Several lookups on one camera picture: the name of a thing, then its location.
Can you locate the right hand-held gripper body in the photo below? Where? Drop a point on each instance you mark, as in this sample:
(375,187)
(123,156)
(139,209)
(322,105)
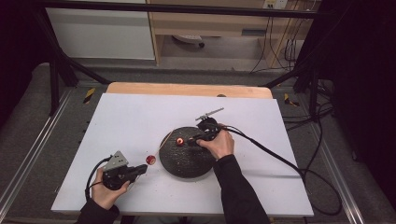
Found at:
(210,129)

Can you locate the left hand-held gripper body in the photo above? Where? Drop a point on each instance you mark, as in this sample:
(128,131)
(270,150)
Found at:
(116,179)

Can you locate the black round plate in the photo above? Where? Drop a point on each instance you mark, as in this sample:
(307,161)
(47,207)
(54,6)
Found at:
(183,163)

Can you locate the thin bamboo skewer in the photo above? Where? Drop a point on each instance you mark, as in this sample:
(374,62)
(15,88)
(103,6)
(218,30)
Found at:
(162,146)

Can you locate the person's left hand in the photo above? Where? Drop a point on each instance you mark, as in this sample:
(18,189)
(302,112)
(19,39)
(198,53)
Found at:
(104,194)

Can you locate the person's right hand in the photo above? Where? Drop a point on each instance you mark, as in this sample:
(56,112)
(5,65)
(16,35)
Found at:
(221,146)

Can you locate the white board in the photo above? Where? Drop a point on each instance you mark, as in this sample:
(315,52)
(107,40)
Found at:
(124,124)

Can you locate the wooden table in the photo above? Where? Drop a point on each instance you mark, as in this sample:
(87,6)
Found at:
(174,89)

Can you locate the yellow black tape strip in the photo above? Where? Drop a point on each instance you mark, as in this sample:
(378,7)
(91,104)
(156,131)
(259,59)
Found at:
(290,100)
(89,95)

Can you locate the grey chair base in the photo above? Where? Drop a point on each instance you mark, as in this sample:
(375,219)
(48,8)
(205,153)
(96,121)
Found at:
(186,38)

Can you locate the wooden desk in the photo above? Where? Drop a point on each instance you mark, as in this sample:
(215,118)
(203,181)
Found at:
(211,25)

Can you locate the black metal stand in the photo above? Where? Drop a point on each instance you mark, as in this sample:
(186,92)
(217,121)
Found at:
(313,93)
(54,84)

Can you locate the white cabinet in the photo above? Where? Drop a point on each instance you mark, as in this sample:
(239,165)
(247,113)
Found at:
(99,34)

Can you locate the dark curtain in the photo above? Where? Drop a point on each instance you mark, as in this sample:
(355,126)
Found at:
(364,77)
(15,56)

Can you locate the aluminium rail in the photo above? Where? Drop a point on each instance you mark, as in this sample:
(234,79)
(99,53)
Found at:
(34,149)
(339,177)

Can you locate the black horizontal frame bar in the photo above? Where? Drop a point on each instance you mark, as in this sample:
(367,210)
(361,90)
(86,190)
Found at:
(186,9)

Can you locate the white wall socket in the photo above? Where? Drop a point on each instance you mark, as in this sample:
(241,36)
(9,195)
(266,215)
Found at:
(275,3)

